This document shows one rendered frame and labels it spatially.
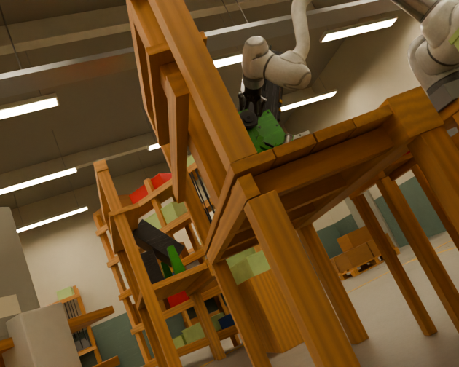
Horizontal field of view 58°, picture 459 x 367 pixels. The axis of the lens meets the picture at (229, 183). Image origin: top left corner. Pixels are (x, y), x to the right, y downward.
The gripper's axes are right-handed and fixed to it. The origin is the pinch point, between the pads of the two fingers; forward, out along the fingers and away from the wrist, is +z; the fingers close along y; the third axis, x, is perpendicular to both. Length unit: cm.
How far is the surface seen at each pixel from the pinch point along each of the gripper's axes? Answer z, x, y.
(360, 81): 444, -673, -40
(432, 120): -42, 23, -67
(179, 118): -29, 40, 15
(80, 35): 168, -243, 311
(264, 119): 4.1, -6.6, -4.9
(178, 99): -42, 44, 12
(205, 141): -14.7, 34.1, 7.6
